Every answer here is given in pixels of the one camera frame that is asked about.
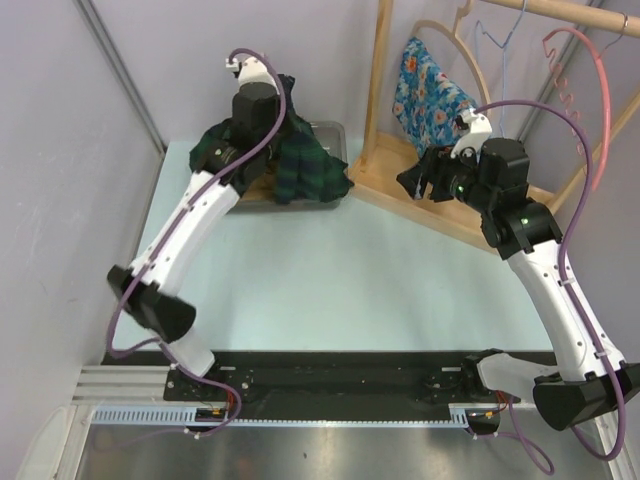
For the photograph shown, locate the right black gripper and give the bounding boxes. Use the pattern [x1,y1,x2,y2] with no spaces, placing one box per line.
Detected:
[397,142,496,213]

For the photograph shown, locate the blue floral skirt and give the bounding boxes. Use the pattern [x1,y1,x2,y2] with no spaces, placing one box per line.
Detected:
[392,37,477,156]

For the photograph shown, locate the green plaid garment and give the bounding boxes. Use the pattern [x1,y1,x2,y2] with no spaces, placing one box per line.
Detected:
[189,74,353,205]

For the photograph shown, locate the beige wooden hanger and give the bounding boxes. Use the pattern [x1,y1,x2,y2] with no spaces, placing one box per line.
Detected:
[405,0,491,105]

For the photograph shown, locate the pink plastic hanger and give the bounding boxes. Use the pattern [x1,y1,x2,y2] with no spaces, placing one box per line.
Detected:
[542,27,613,192]

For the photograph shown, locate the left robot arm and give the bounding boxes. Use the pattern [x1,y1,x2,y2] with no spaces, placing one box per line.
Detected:
[107,82,285,400]

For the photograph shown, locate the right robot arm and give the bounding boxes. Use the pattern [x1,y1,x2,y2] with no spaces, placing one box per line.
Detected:
[396,138,639,431]

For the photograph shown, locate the wooden clothes rack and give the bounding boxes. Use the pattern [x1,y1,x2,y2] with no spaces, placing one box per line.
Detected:
[347,0,640,256]

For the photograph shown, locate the clear plastic tray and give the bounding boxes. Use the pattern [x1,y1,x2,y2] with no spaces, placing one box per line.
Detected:
[231,121,347,214]

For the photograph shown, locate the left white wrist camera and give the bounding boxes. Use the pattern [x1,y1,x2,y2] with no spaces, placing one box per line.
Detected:
[225,56,279,92]

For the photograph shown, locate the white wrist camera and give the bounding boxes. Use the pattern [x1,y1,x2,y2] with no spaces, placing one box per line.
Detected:
[225,56,279,92]
[450,109,493,158]

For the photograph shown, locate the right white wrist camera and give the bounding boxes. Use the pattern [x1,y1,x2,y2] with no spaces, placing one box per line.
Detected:
[450,109,493,158]

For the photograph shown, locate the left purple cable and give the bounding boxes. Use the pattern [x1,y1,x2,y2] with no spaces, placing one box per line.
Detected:
[104,47,289,444]

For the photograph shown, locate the blue wire hanger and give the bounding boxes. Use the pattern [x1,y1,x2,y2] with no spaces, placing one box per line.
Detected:
[472,0,529,139]

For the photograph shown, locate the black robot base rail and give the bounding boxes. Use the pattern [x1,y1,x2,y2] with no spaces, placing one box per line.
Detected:
[102,349,559,441]

